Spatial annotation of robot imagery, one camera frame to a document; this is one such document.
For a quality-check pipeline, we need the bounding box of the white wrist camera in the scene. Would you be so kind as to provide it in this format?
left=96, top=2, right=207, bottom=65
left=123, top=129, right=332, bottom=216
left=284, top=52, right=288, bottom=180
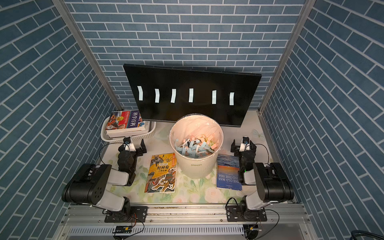
left=239, top=143, right=250, bottom=152
left=124, top=143, right=136, bottom=152

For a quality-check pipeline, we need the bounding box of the white plastic basket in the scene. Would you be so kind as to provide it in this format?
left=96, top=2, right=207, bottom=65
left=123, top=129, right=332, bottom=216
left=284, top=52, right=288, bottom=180
left=100, top=115, right=157, bottom=143

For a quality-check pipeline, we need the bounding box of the pile of discarded sticky notes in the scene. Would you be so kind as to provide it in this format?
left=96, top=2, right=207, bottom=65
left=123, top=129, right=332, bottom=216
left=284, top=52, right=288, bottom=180
left=174, top=134, right=219, bottom=159

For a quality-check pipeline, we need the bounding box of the floral table mat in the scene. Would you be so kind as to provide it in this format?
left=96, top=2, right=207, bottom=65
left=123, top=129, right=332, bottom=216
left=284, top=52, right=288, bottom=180
left=107, top=117, right=271, bottom=204

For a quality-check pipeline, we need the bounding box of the blue sea cover book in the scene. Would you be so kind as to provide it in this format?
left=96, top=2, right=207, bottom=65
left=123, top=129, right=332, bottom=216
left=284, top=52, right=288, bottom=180
left=217, top=154, right=242, bottom=191

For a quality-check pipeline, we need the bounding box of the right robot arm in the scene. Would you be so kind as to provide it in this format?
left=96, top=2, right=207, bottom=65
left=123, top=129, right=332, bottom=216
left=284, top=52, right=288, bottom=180
left=228, top=137, right=295, bottom=221

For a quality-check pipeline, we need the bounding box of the white lined trash bin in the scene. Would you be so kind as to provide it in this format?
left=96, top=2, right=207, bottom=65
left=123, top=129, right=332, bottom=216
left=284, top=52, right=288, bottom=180
left=169, top=114, right=224, bottom=179

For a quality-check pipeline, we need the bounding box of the aluminium mounting rail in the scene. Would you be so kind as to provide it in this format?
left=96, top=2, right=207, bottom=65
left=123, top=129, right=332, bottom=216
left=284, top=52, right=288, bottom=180
left=54, top=204, right=316, bottom=240

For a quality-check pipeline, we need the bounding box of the small green circuit board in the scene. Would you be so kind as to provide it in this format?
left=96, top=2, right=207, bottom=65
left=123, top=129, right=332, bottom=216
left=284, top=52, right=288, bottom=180
left=113, top=226, right=133, bottom=235

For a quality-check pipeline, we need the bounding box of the black computer monitor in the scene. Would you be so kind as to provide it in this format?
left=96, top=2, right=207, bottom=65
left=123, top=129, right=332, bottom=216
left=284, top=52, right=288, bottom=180
left=123, top=64, right=262, bottom=127

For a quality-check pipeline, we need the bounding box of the pale sticky note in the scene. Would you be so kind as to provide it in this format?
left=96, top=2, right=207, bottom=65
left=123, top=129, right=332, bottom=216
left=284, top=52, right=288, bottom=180
left=212, top=90, right=217, bottom=105
left=189, top=88, right=194, bottom=103
left=137, top=86, right=144, bottom=101
left=171, top=89, right=177, bottom=104
left=229, top=92, right=235, bottom=106
left=155, top=89, right=160, bottom=103

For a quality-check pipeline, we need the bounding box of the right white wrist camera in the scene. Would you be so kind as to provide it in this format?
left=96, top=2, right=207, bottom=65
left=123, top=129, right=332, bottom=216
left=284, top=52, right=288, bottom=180
left=239, top=143, right=250, bottom=152

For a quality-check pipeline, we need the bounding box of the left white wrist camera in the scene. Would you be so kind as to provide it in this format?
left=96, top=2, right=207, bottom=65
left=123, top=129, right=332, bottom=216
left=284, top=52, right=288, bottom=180
left=124, top=143, right=136, bottom=152

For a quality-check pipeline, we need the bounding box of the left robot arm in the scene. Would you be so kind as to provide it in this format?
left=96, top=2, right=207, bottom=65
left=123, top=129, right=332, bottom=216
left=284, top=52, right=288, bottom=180
left=62, top=137, right=147, bottom=223

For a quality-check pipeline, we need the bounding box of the yellow illustrated book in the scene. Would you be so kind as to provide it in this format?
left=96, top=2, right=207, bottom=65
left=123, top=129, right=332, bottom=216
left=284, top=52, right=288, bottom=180
left=145, top=153, right=178, bottom=193

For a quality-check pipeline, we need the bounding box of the red blue encyclopedia book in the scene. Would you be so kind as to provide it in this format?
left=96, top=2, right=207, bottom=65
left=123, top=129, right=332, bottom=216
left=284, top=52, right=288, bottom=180
left=105, top=110, right=146, bottom=133

